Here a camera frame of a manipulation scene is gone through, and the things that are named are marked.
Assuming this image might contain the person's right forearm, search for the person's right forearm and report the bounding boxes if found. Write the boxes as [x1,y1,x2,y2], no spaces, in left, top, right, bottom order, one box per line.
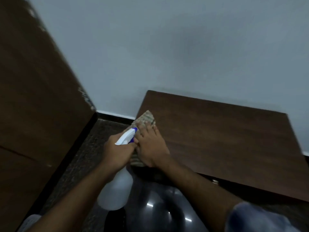
[154,154,243,232]

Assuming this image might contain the person's left forearm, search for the person's left forearm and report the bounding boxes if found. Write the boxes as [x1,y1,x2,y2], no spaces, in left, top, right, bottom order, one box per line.
[27,160,116,232]

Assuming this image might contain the person's left hand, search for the person's left hand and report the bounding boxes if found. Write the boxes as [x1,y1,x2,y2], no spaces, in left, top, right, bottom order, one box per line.
[104,129,139,172]

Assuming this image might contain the white spray bottle blue nozzle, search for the white spray bottle blue nozzle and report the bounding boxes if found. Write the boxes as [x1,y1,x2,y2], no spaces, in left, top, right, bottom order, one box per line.
[97,127,138,211]

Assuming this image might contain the beige checked cleaning cloth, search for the beige checked cleaning cloth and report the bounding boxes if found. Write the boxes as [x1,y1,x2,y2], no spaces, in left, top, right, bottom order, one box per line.
[130,110,156,167]

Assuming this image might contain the blue grey shirt sleeve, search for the blue grey shirt sleeve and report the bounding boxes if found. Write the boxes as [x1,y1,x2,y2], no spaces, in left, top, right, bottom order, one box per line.
[17,214,42,232]
[225,202,303,232]

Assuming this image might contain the brown wooden wardrobe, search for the brown wooden wardrobe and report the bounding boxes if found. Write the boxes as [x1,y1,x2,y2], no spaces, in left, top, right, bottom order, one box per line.
[0,0,97,232]

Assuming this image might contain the black glossy round stool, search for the black glossy round stool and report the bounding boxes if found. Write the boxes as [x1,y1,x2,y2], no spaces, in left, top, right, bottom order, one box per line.
[104,167,209,232]

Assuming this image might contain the brown wooden side table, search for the brown wooden side table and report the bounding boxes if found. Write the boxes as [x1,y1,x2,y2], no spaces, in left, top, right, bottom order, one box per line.
[135,90,309,203]

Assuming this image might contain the person's right hand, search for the person's right hand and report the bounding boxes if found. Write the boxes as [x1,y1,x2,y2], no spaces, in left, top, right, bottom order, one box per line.
[134,121,171,168]

